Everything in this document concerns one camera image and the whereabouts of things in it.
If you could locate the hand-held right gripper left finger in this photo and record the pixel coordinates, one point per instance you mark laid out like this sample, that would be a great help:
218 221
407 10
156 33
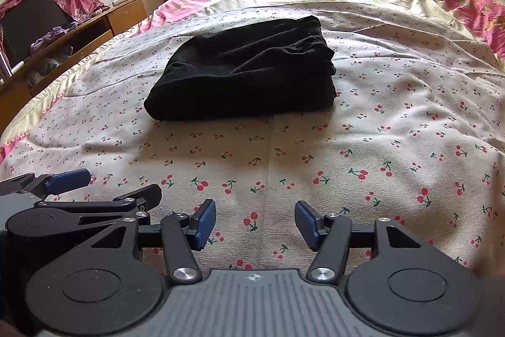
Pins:
205 222

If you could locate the pink and yellow floral quilt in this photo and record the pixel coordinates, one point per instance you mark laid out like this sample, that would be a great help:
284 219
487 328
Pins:
461 1

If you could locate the black pants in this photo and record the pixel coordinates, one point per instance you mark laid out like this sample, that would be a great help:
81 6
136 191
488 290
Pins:
244 76

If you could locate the cherry print bed sheet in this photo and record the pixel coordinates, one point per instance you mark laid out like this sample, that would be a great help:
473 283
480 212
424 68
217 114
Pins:
355 104

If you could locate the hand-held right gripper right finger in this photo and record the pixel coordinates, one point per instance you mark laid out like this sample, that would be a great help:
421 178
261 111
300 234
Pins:
307 224

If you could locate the wooden desk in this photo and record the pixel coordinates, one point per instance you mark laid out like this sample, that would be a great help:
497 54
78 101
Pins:
126 15

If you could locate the pale clothes pile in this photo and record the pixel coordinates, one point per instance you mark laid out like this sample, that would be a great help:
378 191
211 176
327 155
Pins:
47 64

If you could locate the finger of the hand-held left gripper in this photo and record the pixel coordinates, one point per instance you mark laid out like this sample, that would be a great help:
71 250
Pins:
98 206
67 181

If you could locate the black television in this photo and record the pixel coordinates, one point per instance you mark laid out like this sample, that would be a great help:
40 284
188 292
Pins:
31 21

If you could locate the purple cloth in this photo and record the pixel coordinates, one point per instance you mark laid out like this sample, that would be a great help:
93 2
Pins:
51 37

